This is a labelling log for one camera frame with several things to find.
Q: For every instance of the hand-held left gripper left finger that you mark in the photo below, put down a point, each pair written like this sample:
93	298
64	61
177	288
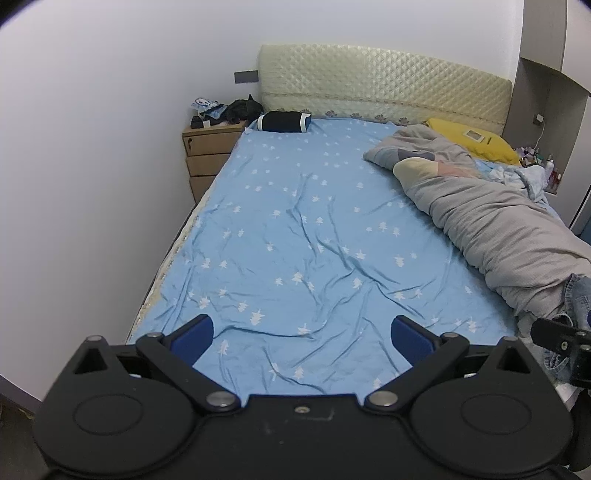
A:
194	340

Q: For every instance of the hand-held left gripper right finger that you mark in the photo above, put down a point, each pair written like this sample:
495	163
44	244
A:
410	340

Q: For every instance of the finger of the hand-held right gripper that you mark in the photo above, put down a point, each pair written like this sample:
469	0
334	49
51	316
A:
551	334

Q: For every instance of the blue denim jeans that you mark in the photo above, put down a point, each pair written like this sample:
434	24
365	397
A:
576	300

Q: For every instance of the grey duvet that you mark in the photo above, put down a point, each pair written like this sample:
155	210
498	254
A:
498	221

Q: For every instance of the bed with blue patterned sheet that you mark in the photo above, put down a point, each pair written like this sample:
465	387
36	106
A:
300	230

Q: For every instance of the light blue crumpled cloth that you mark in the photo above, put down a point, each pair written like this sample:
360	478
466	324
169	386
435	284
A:
521	177

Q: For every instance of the group of small bottles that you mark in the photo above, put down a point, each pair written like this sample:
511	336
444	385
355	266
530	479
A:
547	168

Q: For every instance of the wooden nightstand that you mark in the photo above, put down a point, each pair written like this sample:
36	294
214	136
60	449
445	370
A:
207	152

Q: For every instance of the yellow pillow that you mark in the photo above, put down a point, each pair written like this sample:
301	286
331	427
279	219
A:
497	151

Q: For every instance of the small black object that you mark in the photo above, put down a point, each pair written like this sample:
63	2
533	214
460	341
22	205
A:
199	122

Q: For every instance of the black cylindrical bolster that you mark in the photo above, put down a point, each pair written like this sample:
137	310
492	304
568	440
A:
279	121

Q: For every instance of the white blue tissue pack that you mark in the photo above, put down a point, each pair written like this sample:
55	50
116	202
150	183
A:
205	105

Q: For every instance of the black cloth bundle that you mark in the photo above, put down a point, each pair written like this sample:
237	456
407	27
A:
244	110

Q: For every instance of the beige quilted headboard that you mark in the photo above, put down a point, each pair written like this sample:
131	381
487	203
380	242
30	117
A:
378	78

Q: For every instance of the grey shelf unit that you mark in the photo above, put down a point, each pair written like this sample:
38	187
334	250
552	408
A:
542	69

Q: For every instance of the grey wall plate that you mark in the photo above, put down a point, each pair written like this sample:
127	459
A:
245	77

